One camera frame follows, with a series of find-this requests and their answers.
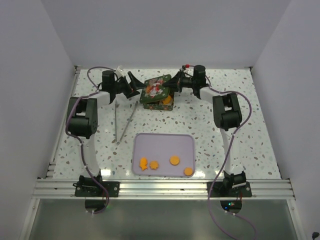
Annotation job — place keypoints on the gold tin lid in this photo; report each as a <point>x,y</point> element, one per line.
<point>154,90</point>

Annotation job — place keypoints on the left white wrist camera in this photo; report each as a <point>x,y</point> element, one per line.
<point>119,71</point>

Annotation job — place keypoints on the lilac plastic tray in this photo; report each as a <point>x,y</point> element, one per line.
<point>160,147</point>

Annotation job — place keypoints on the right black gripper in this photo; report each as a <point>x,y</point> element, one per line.
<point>176,83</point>

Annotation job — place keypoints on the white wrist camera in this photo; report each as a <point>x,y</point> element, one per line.
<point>185,68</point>
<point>119,71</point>

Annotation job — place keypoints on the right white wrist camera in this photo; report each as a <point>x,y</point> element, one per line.
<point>185,68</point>

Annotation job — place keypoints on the orange flower cookie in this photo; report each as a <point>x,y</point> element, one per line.
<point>154,165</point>

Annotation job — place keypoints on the aluminium front rail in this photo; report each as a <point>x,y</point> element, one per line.
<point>168,189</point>

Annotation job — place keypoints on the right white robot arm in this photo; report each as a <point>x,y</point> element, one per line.
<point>227,117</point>

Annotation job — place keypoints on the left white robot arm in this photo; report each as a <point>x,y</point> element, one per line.
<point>82,116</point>

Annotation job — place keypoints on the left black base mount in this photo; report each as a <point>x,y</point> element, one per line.
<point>87,187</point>

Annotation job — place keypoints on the green cookie tin box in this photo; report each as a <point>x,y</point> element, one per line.
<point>155,103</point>

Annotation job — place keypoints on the orange dotted round cookie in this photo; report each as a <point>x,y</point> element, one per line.
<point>174,160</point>

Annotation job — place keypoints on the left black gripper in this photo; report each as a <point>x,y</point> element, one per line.
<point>135,84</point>

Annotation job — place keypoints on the orange fish cookie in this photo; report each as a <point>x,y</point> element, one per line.
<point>167,101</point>
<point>143,163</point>

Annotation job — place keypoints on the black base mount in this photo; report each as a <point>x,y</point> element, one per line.
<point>232,186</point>
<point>87,187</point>

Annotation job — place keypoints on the orange plain round cookie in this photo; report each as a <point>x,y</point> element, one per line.
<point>188,171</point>

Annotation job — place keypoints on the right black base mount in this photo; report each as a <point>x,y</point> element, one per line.
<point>232,186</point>

